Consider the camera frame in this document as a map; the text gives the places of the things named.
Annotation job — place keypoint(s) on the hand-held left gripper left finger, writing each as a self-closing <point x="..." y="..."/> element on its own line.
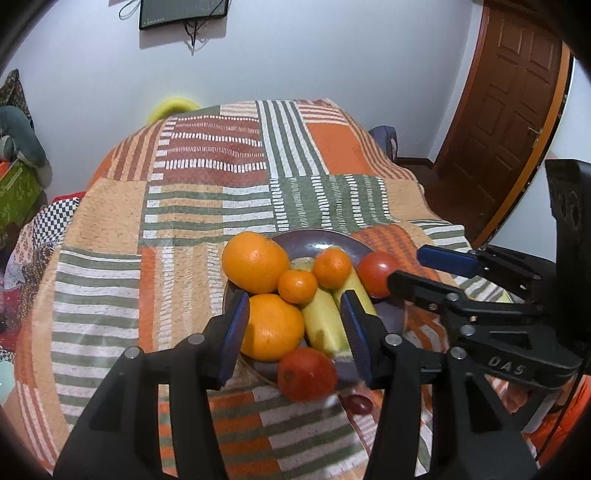
<point x="233" y="341"/>

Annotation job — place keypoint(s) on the grey plush toy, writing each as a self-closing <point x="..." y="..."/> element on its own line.
<point x="21" y="134"/>

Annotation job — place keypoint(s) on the dark patterned cushion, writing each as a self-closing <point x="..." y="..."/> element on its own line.
<point x="14" y="90"/>

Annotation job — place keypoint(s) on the brown wooden door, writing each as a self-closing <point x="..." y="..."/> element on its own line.
<point x="503" y="120"/>

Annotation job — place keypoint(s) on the red tomato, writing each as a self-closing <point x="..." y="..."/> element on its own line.
<point x="307" y="374"/>
<point x="376" y="274"/>

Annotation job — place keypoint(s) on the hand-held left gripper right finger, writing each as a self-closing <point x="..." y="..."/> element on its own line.
<point x="356" y="332"/>

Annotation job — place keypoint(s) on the small mandarin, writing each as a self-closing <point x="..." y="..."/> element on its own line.
<point x="331" y="266"/>
<point x="298" y="286"/>

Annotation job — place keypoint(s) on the dark red grape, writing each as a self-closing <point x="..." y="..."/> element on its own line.
<point x="359" y="404"/>

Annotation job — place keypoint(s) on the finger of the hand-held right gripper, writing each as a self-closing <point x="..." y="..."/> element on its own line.
<point x="448" y="261"/>
<point x="415" y="286"/>

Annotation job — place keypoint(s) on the floral quilt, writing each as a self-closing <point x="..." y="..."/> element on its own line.
<point x="23" y="277"/>

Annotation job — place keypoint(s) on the green patterned box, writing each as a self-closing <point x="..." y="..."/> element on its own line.
<point x="18" y="194"/>

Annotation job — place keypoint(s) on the checkered cloth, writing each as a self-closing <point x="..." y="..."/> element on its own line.
<point x="53" y="221"/>

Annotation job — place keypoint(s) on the blue chair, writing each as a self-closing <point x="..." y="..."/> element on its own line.
<point x="385" y="141"/>

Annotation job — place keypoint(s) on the white heart-print wardrobe door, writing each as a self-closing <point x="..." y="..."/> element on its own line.
<point x="521" y="221"/>

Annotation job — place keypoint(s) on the striped patchwork blanket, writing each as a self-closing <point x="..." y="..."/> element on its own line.
<point x="198" y="184"/>

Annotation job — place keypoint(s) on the purple plate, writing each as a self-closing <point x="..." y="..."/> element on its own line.
<point x="318" y="242"/>

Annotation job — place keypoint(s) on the pale green round lid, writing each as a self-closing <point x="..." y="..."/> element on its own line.
<point x="5" y="383"/>

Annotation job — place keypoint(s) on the round large orange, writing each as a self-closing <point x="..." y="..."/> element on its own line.
<point x="272" y="327"/>

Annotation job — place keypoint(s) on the oval large orange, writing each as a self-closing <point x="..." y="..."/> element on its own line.
<point x="255" y="263"/>

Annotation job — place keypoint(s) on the small black monitor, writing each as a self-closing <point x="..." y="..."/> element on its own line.
<point x="184" y="11"/>

